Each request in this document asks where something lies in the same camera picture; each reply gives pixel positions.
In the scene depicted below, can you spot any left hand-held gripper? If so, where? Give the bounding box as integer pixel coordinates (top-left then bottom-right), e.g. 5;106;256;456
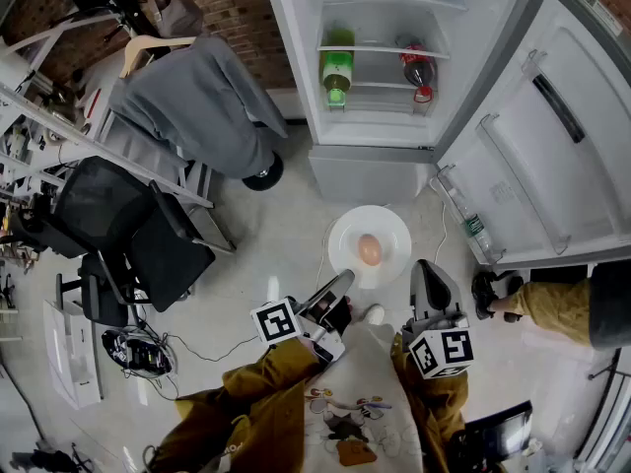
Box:
249;268;356;364

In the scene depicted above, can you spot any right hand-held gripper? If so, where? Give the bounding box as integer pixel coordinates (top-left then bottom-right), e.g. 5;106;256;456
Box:
401;258;475;381

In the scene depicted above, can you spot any brown egg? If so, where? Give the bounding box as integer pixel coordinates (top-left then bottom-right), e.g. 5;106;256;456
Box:
358;233;383;267

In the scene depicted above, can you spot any white plate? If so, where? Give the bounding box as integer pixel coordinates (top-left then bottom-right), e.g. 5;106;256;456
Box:
327;204;413;291

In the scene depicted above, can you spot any white refrigerator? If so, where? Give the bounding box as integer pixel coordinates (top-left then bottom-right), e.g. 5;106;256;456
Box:
259;0;631;270

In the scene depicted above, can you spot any person's right forearm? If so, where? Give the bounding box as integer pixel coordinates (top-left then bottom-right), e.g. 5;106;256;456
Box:
391;332;494;473

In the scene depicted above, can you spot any person's left forearm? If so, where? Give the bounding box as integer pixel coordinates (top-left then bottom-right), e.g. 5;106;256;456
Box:
147;336;326;473

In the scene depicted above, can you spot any clear water bottle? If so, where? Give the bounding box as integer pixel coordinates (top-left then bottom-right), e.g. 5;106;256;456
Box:
446;184;494;260

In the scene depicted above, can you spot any person's white printed shirt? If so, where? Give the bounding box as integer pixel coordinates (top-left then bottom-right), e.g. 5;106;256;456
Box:
300;320;425;473

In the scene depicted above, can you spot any black wheel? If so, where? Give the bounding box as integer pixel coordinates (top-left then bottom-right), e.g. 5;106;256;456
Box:
241;151;286;192

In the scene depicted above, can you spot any black monitor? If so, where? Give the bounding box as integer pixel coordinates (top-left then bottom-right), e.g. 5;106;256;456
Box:
451;400;534;473

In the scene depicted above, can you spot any black office chair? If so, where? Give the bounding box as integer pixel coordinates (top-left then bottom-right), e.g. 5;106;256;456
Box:
9;155;218;329

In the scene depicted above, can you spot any dark soda bottle red label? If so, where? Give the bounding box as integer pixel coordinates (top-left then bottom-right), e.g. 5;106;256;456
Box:
396;34;439;104

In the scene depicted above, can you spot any green capped drink bottle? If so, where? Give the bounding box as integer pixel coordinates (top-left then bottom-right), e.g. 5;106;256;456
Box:
318;27;356;112

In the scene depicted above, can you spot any grey cloth cover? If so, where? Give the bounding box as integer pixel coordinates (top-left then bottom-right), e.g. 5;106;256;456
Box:
108;34;290;179

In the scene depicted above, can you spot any white cardboard box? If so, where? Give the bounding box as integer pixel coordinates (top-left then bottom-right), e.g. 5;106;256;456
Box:
42;298;105;411

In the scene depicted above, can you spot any wooden hanger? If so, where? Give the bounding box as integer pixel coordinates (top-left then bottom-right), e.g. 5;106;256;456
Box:
118;34;197;79

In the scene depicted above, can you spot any white cable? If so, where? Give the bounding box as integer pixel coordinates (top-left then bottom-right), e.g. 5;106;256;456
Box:
428;179;450;266

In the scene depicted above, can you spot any circuit board with cables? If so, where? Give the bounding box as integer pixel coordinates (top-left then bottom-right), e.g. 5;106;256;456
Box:
102;329;178;381

